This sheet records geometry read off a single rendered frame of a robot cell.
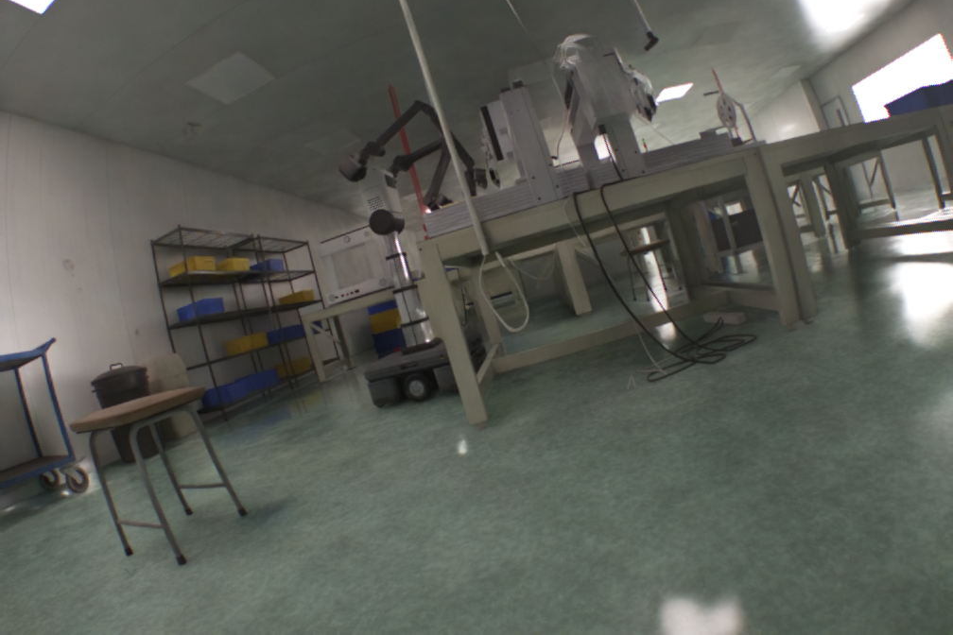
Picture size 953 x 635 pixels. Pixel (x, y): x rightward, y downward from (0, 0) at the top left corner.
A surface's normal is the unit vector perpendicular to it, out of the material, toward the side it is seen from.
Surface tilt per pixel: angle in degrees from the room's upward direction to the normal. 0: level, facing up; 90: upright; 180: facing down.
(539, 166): 90
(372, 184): 90
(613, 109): 90
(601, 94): 90
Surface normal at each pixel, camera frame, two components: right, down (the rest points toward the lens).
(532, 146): -0.13, 0.01
